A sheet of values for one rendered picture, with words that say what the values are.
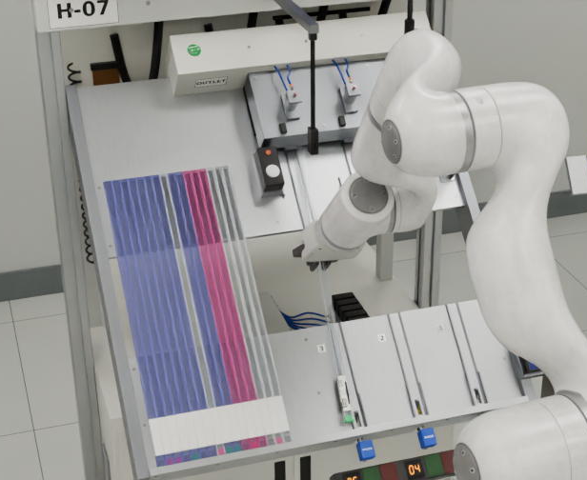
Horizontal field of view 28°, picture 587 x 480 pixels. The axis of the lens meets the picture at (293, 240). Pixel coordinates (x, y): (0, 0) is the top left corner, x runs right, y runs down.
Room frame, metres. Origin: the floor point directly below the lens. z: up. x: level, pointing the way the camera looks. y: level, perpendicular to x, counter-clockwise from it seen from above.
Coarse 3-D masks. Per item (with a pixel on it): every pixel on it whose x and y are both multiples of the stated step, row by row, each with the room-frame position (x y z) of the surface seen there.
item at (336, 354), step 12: (300, 156) 1.99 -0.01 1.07; (300, 168) 1.97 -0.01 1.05; (312, 192) 1.94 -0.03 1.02; (312, 204) 1.92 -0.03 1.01; (312, 216) 1.90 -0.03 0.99; (324, 264) 1.84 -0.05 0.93; (324, 276) 1.82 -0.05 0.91; (324, 288) 1.80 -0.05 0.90; (324, 300) 1.78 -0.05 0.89; (336, 336) 1.74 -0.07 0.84; (336, 348) 1.72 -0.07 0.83; (336, 360) 1.71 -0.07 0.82; (336, 372) 1.69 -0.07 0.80
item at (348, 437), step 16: (512, 400) 1.70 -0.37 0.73; (528, 400) 1.70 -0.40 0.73; (432, 416) 1.66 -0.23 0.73; (448, 416) 1.66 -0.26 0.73; (464, 416) 1.68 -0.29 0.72; (336, 432) 1.61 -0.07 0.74; (352, 432) 1.61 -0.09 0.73; (368, 432) 1.62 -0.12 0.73; (384, 432) 1.64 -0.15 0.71; (400, 432) 1.67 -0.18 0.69; (256, 448) 1.57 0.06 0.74; (272, 448) 1.57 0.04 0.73; (288, 448) 1.58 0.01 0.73; (304, 448) 1.60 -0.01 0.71; (320, 448) 1.63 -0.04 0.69; (176, 464) 1.53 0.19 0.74; (192, 464) 1.54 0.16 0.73; (208, 464) 1.54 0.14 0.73; (224, 464) 1.56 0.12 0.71; (240, 464) 1.59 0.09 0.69
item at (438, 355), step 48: (288, 336) 1.74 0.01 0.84; (384, 336) 1.77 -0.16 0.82; (432, 336) 1.78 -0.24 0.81; (480, 336) 1.80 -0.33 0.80; (288, 384) 1.68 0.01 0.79; (336, 384) 1.69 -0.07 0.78; (384, 384) 1.70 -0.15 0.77; (432, 384) 1.72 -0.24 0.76; (480, 384) 1.73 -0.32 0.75; (144, 432) 1.58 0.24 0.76
